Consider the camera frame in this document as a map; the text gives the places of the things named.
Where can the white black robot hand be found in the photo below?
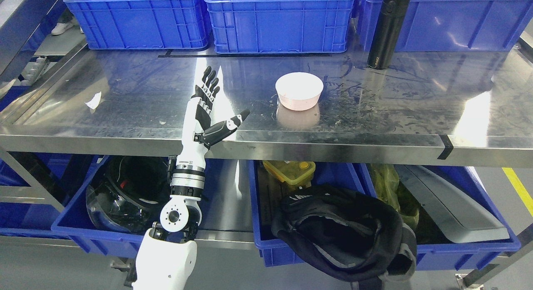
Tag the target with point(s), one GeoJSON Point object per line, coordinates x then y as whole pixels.
{"type": "Point", "coordinates": [198, 132]}

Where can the pink ikea bowl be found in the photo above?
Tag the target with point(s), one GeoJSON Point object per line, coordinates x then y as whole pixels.
{"type": "Point", "coordinates": [299, 91]}

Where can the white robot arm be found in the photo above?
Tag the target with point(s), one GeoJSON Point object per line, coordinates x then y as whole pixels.
{"type": "Point", "coordinates": [168, 251]}

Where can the blue bin top middle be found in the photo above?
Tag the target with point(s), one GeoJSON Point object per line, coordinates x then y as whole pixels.
{"type": "Point", "coordinates": [279, 26]}

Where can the blue bin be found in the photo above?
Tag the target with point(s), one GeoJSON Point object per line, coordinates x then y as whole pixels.
{"type": "Point", "coordinates": [451, 25]}
{"type": "Point", "coordinates": [442, 255]}
{"type": "Point", "coordinates": [142, 24]}
{"type": "Point", "coordinates": [76, 224]}
{"type": "Point", "coordinates": [279, 26]}

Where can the black helmet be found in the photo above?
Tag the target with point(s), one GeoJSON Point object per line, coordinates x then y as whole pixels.
{"type": "Point", "coordinates": [127, 193]}

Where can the yellow lidded container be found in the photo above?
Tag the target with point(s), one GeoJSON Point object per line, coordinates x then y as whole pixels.
{"type": "Point", "coordinates": [294, 174]}

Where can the white paper scrap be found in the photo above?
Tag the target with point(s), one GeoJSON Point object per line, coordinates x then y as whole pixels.
{"type": "Point", "coordinates": [94, 102]}

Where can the blue bin top left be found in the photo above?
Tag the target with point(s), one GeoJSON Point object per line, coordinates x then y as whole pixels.
{"type": "Point", "coordinates": [142, 24]}

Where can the blue bin lower left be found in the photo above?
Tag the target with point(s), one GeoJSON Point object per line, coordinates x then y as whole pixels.
{"type": "Point", "coordinates": [76, 224]}

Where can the black cloth bag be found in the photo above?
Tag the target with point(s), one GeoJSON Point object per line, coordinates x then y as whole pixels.
{"type": "Point", "coordinates": [348, 235]}

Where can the white sneaker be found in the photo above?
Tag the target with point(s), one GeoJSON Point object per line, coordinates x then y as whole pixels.
{"type": "Point", "coordinates": [62, 27]}

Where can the black thermos bottle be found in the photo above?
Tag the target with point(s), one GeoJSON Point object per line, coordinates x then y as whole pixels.
{"type": "Point", "coordinates": [388, 28]}

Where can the blue bin top right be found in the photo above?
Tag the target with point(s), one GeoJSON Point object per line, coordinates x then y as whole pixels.
{"type": "Point", "coordinates": [451, 25]}

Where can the blue bin lower right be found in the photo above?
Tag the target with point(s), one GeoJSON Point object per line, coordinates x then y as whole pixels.
{"type": "Point", "coordinates": [442, 255]}

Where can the grey plastic panel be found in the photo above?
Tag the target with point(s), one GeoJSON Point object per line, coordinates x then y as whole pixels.
{"type": "Point", "coordinates": [456, 214]}

